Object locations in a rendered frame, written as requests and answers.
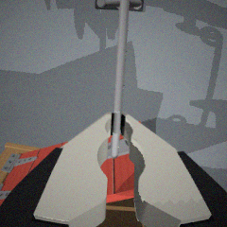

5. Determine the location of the brown wooden cabinet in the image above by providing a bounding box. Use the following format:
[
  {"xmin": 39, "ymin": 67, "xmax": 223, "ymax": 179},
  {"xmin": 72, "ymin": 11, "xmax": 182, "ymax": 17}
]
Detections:
[{"xmin": 0, "ymin": 131, "xmax": 144, "ymax": 227}]

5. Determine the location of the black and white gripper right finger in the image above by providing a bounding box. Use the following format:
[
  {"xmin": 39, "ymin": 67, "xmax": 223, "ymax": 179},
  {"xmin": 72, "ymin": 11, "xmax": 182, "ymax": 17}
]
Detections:
[{"xmin": 120, "ymin": 113, "xmax": 227, "ymax": 227}]

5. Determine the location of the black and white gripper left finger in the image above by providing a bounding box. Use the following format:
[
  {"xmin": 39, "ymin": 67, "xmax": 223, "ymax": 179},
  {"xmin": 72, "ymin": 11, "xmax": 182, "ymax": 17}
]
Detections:
[{"xmin": 0, "ymin": 112, "xmax": 114, "ymax": 227}]

